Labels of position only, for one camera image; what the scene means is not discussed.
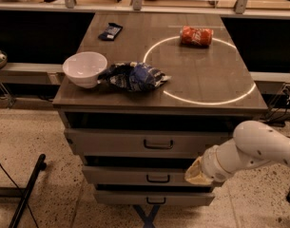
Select blue crumpled chip bag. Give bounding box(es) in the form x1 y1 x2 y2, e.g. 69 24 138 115
98 62 170 92

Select grey drawer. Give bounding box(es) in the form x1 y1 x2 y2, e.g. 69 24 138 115
82 166 191 186
65 128 230 159
94 191 215 206

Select white bowl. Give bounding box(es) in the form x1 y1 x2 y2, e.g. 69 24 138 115
63 51 107 88

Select grey top drawer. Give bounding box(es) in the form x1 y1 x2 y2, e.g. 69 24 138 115
65 128 230 159

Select black floor cable left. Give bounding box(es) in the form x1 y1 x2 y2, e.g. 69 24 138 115
0 147 40 228

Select grey bottom drawer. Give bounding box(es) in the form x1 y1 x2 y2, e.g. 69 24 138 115
94 191 215 206

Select black cables at right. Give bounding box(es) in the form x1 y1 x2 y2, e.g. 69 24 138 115
261 83 290 128

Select orange soda can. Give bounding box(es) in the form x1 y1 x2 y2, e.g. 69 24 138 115
180 26 213 47

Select dark blue snack bar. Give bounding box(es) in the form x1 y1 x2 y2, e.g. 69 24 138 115
98 23 123 41

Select blue tape cross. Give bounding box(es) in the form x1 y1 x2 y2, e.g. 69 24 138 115
133 205 160 228

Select black pole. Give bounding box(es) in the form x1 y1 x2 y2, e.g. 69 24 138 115
9 154 47 228

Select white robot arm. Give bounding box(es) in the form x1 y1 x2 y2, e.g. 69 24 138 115
184 121 290 185

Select grey middle drawer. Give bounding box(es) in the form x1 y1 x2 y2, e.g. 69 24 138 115
82 166 191 186

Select grey horizontal rail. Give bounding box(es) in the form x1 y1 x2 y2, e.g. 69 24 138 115
0 63 65 86

